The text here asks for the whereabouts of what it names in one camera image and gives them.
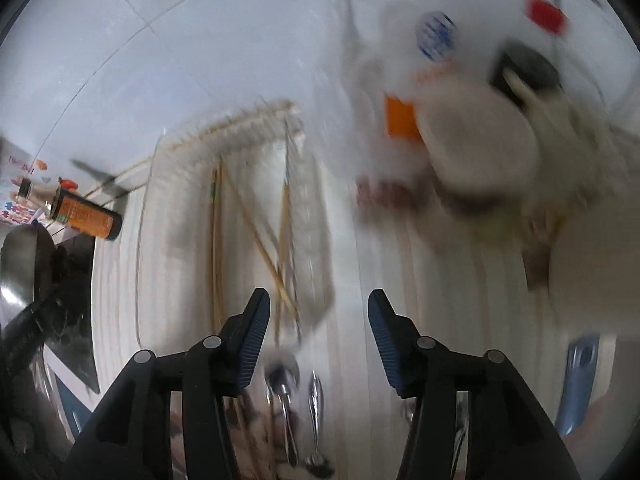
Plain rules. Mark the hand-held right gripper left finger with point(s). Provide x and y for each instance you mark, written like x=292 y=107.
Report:
x=252 y=342

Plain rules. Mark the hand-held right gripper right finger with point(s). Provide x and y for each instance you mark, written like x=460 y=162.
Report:
x=386 y=345

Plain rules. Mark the metal spoon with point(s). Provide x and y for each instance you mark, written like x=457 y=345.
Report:
x=315 y=410
x=284 y=400

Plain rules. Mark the wooden chopstick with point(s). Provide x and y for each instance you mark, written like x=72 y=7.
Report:
x=285 y=230
x=260 y=247

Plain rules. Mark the orange spray can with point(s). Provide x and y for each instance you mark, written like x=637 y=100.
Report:
x=82 y=216

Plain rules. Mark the metal pot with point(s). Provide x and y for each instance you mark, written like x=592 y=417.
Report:
x=20 y=272

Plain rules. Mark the colourful printed sheet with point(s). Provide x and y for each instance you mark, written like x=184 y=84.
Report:
x=20 y=190

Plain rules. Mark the red cap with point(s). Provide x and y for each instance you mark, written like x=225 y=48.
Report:
x=547 y=14

